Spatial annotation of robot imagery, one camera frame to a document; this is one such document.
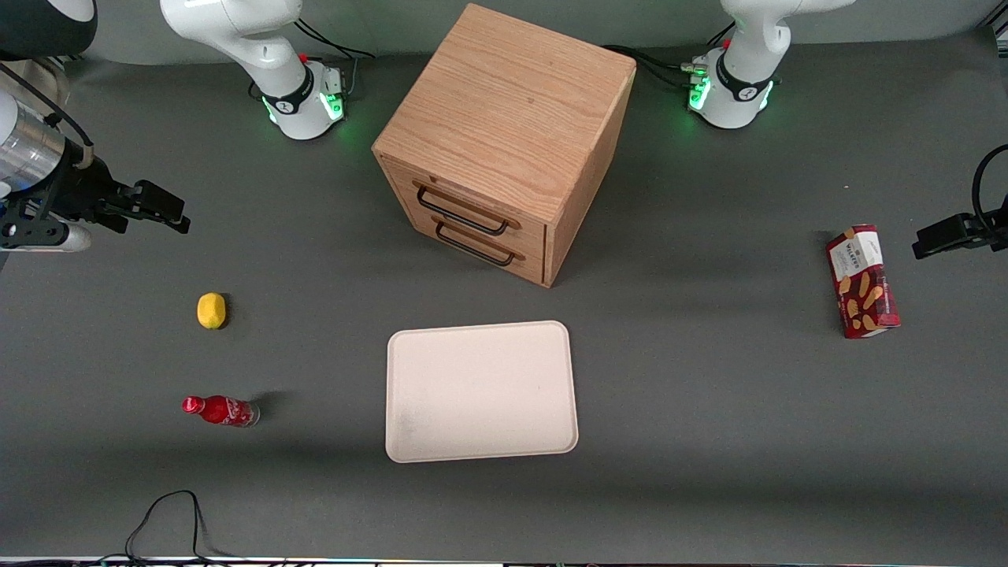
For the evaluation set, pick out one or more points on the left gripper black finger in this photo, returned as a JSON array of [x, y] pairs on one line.
[[957, 222], [943, 242]]

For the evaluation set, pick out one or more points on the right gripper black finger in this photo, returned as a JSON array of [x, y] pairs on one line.
[[177, 226], [161, 201]]

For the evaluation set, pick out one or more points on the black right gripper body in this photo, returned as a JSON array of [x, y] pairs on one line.
[[76, 191]]

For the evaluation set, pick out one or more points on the red coke bottle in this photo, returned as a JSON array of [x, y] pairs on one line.
[[224, 411]]

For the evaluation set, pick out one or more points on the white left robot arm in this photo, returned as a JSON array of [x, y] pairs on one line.
[[740, 87]]

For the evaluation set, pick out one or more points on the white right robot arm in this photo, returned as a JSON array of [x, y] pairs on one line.
[[236, 31]]

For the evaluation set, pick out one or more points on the beige rectangular tray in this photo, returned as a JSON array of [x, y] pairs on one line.
[[480, 390]]

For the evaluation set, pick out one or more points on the yellow lemon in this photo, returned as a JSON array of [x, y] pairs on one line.
[[211, 310]]

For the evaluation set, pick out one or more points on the red shortbread cookie box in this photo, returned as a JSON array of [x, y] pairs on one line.
[[862, 283]]

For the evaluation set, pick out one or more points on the wooden drawer front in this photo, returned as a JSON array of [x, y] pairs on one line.
[[472, 203], [508, 264]]

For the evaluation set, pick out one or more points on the wooden two-drawer cabinet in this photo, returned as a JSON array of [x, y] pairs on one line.
[[504, 102]]

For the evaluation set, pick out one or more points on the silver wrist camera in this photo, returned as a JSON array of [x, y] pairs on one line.
[[55, 239]]

